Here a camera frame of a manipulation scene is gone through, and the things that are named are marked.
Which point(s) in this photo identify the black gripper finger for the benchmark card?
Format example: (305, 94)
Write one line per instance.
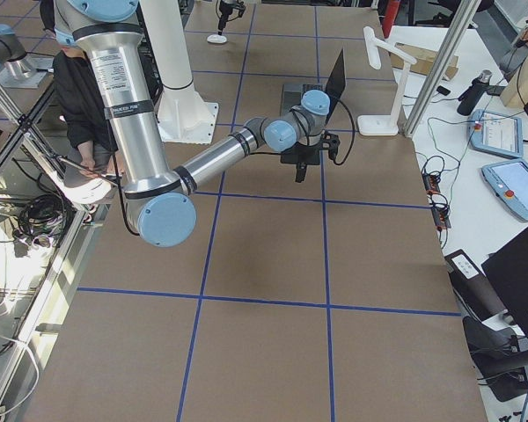
(301, 169)
(221, 25)

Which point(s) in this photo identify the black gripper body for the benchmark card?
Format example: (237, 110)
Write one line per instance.
(302, 156)
(225, 9)

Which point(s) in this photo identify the white computer mouse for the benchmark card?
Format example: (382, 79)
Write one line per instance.
(216, 39)

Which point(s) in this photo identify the grey laptop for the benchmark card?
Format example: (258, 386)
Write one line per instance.
(292, 93)

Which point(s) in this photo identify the cardboard box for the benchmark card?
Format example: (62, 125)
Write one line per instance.
(425, 59)

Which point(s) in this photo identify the red fire extinguisher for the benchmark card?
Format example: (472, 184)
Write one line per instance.
(391, 12)

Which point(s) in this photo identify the black water bottle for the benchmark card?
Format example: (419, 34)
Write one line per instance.
(469, 99)

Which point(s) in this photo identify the upper blue teach pendant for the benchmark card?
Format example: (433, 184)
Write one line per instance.
(496, 134)

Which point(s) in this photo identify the blue teach pendant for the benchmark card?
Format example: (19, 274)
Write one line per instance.
(509, 181)
(496, 134)

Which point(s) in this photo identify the person in black sweater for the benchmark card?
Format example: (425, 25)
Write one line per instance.
(92, 155)

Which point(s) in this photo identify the lower blue teach pendant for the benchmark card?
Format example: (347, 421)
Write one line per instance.
(509, 181)

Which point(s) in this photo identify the black monitor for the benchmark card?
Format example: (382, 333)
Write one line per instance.
(507, 272)

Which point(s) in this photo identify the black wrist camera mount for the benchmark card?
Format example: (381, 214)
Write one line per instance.
(330, 143)

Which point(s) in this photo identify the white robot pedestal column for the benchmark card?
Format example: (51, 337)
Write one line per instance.
(183, 115)

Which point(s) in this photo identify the orange black cable hub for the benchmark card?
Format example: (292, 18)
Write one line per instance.
(439, 205)

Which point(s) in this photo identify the aluminium frame post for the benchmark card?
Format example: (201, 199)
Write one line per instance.
(452, 38)

